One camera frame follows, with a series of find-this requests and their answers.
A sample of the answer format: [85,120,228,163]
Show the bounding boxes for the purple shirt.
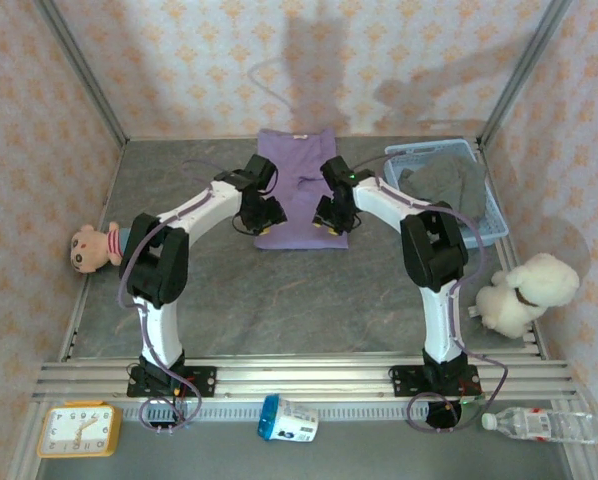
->
[252,128,350,251]

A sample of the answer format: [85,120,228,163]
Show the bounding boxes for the grey knit garment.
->
[398,154,488,221]

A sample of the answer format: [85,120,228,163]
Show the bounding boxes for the light blue plastic basket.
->
[383,139,510,249]

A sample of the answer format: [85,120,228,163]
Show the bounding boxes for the cartoon boy plush doll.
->
[69,222,130,275]

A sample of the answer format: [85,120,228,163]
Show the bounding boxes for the blue white plastic cup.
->
[257,393,320,444]

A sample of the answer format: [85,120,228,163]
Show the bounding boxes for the white plush bear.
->
[474,252,581,340]

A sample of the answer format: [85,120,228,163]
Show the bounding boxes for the yellow alarm clock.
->
[37,402,123,459]

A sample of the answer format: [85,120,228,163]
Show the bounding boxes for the clear plastic water bottle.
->
[481,406,598,445]

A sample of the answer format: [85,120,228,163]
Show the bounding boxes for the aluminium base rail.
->
[33,352,580,402]

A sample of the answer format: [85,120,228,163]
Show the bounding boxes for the slotted grey cable duct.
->
[121,402,485,422]

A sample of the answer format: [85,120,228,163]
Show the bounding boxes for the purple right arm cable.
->
[353,152,510,434]

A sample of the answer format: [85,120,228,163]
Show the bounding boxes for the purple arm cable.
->
[117,159,218,434]
[353,152,510,434]

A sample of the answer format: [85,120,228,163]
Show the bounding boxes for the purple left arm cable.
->
[117,159,218,434]

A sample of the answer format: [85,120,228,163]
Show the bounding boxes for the aluminium frame post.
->
[31,0,129,147]
[478,0,575,147]

